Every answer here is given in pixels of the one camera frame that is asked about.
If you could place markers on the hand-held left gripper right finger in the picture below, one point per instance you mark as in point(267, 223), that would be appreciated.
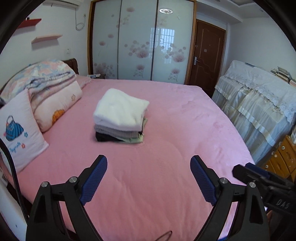
point(204, 180)

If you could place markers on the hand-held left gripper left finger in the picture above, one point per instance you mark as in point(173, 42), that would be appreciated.
point(93, 180)

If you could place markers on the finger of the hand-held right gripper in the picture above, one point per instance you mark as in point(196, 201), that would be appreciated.
point(245, 173)
point(259, 168)

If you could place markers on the white fuzzy cardigan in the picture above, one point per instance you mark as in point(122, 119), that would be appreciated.
point(120, 109)

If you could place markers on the wooden drawer cabinet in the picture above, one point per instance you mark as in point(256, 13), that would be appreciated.
point(284, 150)

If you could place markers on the black folded garment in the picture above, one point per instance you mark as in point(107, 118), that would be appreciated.
point(104, 137)

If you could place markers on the grey knit sweater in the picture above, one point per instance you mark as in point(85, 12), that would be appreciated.
point(111, 131)

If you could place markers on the white lace furniture cover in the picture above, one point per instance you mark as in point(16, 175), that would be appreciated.
point(249, 104)

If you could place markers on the pink bed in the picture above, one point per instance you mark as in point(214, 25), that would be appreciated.
point(173, 115)

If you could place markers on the white pillow with bag print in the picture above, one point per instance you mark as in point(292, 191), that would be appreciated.
point(18, 139)

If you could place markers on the pink folded quilt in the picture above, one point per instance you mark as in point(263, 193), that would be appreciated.
point(57, 102)

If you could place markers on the white furniture panel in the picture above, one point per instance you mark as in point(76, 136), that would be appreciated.
point(11, 220)

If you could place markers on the stack of books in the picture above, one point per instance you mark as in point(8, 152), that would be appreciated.
point(282, 73)

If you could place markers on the dark wooden headboard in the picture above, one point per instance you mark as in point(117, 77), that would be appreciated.
point(72, 64)

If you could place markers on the floral folded blanket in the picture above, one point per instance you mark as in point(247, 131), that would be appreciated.
point(41, 74)

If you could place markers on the brown wooden door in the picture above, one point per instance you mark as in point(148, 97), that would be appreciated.
point(208, 58)

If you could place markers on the floral sliding door wardrobe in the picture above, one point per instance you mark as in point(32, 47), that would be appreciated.
point(138, 34)

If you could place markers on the white wall socket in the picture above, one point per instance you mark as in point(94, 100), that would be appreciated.
point(68, 51)

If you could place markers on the pink wall shelf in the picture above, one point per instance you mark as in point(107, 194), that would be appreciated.
point(46, 38)

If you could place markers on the red wall shelf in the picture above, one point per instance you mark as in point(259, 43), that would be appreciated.
point(30, 22)

